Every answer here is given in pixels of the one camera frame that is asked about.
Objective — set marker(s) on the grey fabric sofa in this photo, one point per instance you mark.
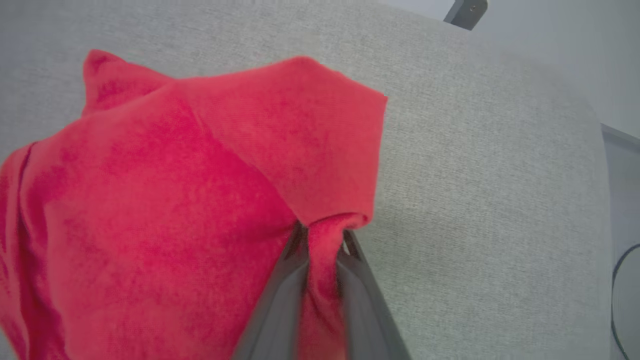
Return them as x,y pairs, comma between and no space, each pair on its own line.
475,175

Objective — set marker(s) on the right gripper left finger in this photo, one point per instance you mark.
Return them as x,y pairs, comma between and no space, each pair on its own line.
280,310

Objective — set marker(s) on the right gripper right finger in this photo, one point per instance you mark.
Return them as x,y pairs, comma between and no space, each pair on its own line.
365,310

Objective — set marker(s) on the red Bulls basketball jersey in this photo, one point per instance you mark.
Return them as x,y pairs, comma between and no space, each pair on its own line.
150,200

